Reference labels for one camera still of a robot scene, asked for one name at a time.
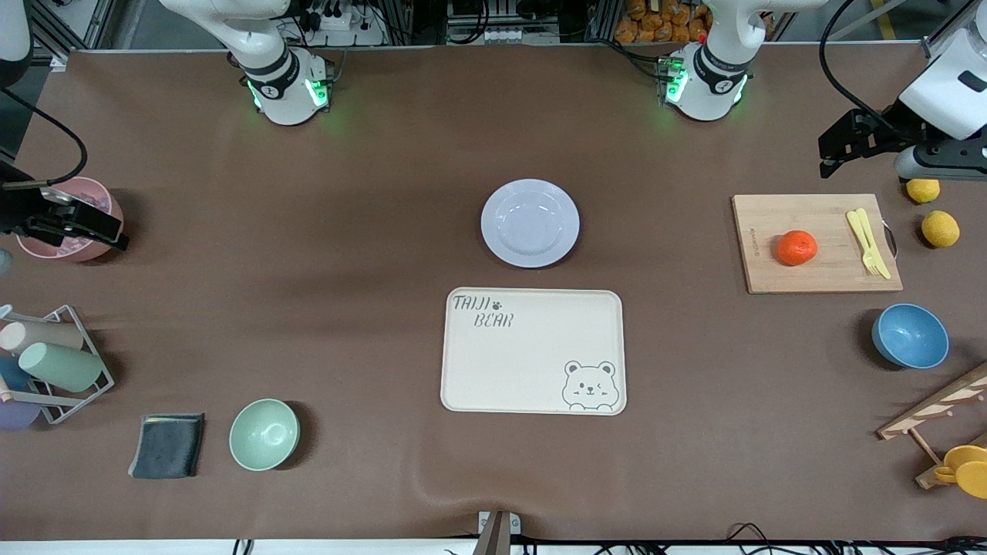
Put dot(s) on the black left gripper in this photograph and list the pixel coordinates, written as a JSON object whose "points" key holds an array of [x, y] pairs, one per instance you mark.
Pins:
{"points": [[900, 126]]}

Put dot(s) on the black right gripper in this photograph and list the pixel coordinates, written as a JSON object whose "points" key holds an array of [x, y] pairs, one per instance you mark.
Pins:
{"points": [[17, 210]]}

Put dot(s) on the orange mandarin fruit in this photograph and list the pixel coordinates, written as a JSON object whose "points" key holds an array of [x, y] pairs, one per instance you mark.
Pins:
{"points": [[796, 248]]}

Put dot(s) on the pale lavender round plate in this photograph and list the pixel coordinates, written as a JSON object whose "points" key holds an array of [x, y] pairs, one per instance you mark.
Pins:
{"points": [[530, 223]]}

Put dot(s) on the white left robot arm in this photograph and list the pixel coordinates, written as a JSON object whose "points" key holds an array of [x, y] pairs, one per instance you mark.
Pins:
{"points": [[709, 85]]}

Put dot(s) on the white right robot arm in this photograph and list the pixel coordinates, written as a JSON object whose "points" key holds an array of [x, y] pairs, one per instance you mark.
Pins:
{"points": [[285, 92]]}

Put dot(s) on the pink bowl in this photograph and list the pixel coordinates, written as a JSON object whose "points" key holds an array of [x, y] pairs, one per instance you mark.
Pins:
{"points": [[92, 189]]}

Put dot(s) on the yellow plastic fork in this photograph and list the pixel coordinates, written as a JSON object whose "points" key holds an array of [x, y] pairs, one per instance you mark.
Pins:
{"points": [[860, 231]]}

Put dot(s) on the yellow plastic knife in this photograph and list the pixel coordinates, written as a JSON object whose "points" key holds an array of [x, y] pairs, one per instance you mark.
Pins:
{"points": [[869, 231]]}

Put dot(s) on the wooden cutting board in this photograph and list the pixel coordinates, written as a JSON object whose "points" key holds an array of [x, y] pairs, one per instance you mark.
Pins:
{"points": [[802, 231]]}

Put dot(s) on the yellow lemon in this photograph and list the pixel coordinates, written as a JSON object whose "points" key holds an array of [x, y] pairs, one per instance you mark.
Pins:
{"points": [[923, 191], [941, 229]]}

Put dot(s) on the beige cup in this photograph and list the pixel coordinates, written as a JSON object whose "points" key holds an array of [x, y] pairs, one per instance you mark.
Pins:
{"points": [[46, 335]]}

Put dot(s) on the green cup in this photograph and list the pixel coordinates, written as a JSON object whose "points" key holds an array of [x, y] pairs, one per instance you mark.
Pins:
{"points": [[62, 366]]}

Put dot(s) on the blue cup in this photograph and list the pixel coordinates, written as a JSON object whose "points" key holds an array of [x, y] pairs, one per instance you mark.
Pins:
{"points": [[11, 374]]}

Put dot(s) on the grey metal cup rack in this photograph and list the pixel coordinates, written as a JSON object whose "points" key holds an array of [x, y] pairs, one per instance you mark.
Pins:
{"points": [[77, 401]]}

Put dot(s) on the blue bowl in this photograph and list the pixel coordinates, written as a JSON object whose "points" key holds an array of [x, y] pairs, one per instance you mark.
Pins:
{"points": [[911, 336]]}

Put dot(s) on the purple cup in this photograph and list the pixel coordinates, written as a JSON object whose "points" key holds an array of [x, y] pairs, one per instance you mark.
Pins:
{"points": [[15, 416]]}

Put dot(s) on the brown table mat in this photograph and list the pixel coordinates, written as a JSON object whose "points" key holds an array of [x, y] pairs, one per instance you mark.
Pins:
{"points": [[308, 254]]}

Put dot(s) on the pile of orange snacks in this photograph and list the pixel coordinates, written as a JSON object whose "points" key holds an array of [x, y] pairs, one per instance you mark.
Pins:
{"points": [[655, 23]]}

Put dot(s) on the dark grey folded cloth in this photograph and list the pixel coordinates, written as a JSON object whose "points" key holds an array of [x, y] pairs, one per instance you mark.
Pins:
{"points": [[166, 447]]}

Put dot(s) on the mint green bowl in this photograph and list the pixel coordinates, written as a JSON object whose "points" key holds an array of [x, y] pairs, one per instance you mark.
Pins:
{"points": [[264, 435]]}

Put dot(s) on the wooden mug rack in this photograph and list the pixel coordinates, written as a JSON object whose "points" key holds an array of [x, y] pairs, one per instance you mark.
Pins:
{"points": [[925, 412]]}

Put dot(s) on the white power strip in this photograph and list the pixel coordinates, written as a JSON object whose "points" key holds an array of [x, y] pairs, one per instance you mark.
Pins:
{"points": [[335, 21]]}

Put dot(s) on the cream bear print tray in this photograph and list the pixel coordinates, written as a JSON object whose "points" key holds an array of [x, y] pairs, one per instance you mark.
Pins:
{"points": [[524, 362]]}

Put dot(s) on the metal table edge bracket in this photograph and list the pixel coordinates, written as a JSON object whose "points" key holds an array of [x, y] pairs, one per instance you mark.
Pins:
{"points": [[497, 532]]}

